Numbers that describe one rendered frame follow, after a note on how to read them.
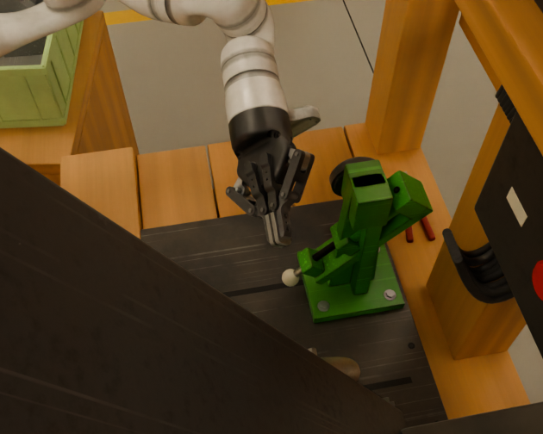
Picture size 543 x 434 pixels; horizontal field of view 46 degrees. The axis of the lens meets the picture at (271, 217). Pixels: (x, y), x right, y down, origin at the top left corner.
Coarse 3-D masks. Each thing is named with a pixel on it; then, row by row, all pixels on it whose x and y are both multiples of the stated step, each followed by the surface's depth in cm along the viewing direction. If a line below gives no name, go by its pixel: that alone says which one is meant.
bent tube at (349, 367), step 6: (312, 348) 65; (324, 360) 69; (330, 360) 70; (336, 360) 70; (342, 360) 71; (348, 360) 72; (336, 366) 69; (342, 366) 70; (348, 366) 71; (354, 366) 72; (348, 372) 71; (354, 372) 72; (354, 378) 73
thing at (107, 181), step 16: (64, 160) 122; (80, 160) 122; (96, 160) 122; (112, 160) 122; (128, 160) 122; (64, 176) 120; (80, 176) 120; (96, 176) 120; (112, 176) 120; (128, 176) 120; (80, 192) 118; (96, 192) 118; (112, 192) 118; (128, 192) 118; (96, 208) 116; (112, 208) 116; (128, 208) 116; (128, 224) 114
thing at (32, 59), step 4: (20, 56) 147; (24, 56) 147; (28, 56) 147; (32, 56) 147; (36, 56) 147; (40, 56) 147; (0, 60) 147; (4, 60) 147; (8, 60) 147; (12, 60) 147; (16, 60) 147; (20, 60) 147; (24, 60) 147; (28, 60) 147; (32, 60) 147; (36, 60) 147; (40, 60) 147; (0, 64) 146; (4, 64) 146; (8, 64) 146; (12, 64) 146; (16, 64) 146; (20, 64) 146; (24, 64) 146; (28, 64) 146; (32, 64) 146; (36, 64) 146; (40, 64) 146
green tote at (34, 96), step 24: (48, 48) 132; (72, 48) 150; (0, 72) 129; (24, 72) 129; (48, 72) 132; (72, 72) 149; (0, 96) 135; (24, 96) 135; (48, 96) 135; (0, 120) 140; (24, 120) 140; (48, 120) 140
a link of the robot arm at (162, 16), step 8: (120, 0) 90; (128, 0) 89; (136, 0) 88; (144, 0) 87; (152, 0) 86; (160, 0) 86; (136, 8) 89; (144, 8) 88; (152, 8) 87; (160, 8) 86; (152, 16) 89; (160, 16) 88; (168, 16) 87
